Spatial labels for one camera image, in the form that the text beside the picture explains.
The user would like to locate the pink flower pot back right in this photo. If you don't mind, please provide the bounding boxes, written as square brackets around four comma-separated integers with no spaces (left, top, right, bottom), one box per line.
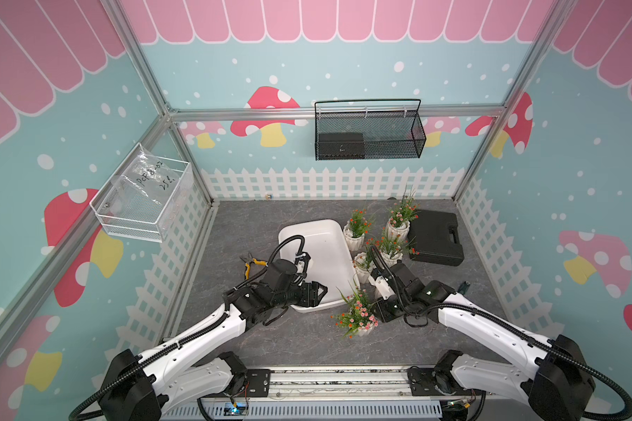
[384,191,418,241]

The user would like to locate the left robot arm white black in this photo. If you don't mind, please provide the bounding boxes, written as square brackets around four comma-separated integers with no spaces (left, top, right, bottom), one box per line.
[68,234,328,420]

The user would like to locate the plastic bag with writing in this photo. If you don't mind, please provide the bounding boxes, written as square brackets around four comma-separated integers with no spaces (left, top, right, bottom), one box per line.
[108,147,180,223]

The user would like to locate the red flower pot front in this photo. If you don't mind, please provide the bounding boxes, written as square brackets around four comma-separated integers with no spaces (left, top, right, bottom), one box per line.
[353,252,375,286]

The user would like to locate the black box in basket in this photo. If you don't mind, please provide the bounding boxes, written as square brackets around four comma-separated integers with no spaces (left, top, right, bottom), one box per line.
[315,133,365,161]

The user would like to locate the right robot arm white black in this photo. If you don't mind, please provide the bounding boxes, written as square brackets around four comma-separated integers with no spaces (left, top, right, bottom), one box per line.
[368,247,632,420]

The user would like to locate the white plastic storage box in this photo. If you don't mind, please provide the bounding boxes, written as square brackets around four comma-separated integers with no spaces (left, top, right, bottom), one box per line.
[278,219,355,313]

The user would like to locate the black wire mesh basket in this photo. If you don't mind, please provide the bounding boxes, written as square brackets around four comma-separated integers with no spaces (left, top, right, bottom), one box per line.
[314,98,428,160]

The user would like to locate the clear acrylic wall bin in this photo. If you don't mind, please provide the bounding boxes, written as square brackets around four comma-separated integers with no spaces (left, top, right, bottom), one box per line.
[90,143,194,243]

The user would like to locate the yellow handled pliers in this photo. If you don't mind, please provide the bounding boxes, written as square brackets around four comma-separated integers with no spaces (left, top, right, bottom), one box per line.
[240,253,267,281]

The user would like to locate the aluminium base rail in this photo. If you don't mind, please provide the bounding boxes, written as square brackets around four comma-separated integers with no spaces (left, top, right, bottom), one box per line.
[157,365,559,421]

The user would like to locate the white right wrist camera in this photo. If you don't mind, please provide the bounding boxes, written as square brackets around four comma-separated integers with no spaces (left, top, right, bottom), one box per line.
[371,276,395,300]

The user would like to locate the pink flower white pot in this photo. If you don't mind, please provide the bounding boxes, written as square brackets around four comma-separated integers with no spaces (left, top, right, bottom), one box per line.
[332,286,380,339]

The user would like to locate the red flower pot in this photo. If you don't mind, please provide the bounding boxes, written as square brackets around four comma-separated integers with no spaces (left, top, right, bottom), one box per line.
[343,209,372,252]
[353,252,375,286]
[368,235,416,267]

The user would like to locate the black plastic tool case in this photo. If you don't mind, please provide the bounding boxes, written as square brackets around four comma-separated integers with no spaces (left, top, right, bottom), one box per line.
[407,210,465,267]

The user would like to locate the green circuit board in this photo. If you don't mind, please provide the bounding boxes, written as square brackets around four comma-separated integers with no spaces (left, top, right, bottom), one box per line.
[223,402,249,417]

